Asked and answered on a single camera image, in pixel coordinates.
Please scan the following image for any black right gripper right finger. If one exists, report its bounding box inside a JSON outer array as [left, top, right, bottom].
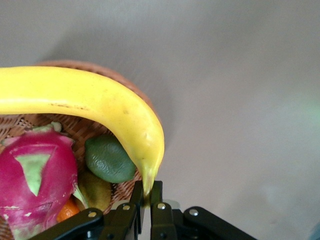
[[149, 180, 256, 240]]

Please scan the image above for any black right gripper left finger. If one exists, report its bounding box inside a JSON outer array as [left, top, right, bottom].
[[29, 180, 146, 240]]

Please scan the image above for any yellow banana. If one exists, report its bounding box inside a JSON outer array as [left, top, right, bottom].
[[0, 66, 166, 207]]

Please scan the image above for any yellow-green pear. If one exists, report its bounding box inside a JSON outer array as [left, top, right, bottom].
[[74, 170, 113, 211]]

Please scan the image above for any small orange fruit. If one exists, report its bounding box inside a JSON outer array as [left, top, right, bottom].
[[56, 197, 81, 223]]

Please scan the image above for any green avocado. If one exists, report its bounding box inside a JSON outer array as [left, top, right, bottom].
[[84, 134, 137, 184]]

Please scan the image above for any magenta dragon fruit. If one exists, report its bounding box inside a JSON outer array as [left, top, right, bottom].
[[0, 121, 79, 240]]

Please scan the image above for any brown wicker basket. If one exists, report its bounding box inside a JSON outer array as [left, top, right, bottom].
[[0, 59, 163, 240]]

